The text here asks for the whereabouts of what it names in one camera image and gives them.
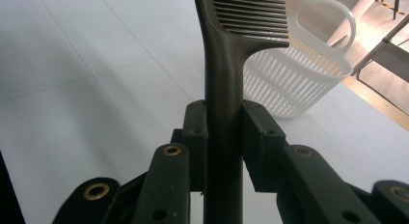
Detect black spatula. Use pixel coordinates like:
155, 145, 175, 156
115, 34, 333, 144
192, 0, 290, 224

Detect white plastic basket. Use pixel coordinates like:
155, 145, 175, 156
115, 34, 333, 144
242, 0, 358, 119

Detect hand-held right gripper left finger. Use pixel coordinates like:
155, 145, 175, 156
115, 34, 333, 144
132, 99, 209, 224

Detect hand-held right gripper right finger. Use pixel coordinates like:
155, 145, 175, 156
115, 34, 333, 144
242, 99, 384, 224

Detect white metal desk frame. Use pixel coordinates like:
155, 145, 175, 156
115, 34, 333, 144
326, 0, 409, 84

